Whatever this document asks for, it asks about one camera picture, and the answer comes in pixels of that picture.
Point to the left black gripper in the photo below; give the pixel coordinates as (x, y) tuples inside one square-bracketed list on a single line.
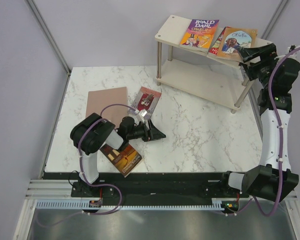
[(155, 133)]

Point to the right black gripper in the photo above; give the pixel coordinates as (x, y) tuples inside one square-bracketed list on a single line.
[(267, 53)]

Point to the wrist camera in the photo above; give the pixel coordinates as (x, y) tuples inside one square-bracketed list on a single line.
[(292, 48), (143, 116)]

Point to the white slotted cable duct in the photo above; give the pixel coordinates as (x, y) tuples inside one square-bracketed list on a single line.
[(85, 204)]

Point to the dark brown Leonard book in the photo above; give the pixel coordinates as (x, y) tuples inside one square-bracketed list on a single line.
[(124, 161)]

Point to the grey red illustrated book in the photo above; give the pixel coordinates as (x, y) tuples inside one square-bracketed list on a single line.
[(146, 99)]

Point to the orange Othello book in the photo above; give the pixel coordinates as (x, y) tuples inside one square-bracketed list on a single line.
[(234, 38)]

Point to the red 13-Storey Treehouse book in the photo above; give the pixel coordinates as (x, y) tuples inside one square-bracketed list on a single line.
[(215, 47)]

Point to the white two-tier shelf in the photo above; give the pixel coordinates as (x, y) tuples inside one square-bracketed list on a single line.
[(224, 83)]

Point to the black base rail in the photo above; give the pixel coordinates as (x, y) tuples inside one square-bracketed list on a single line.
[(161, 188)]

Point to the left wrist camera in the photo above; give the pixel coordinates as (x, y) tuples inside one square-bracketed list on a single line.
[(143, 116)]

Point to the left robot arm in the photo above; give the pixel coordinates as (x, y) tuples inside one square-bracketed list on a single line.
[(95, 134)]

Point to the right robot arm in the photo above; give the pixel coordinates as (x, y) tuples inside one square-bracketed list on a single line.
[(272, 179)]

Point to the Roald Dahl Charlie book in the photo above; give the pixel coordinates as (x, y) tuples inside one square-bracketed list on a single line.
[(199, 35)]

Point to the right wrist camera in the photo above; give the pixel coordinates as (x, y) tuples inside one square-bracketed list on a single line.
[(292, 48)]

